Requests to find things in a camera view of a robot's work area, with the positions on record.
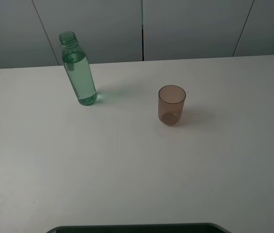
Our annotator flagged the green transparent water bottle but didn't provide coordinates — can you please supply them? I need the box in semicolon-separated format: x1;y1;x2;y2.
59;32;97;106

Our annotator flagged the pink translucent plastic cup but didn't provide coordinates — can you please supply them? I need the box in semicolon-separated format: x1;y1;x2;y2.
158;85;186;126

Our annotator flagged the dark tray edge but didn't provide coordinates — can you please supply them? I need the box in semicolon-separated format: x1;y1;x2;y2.
49;223;228;233

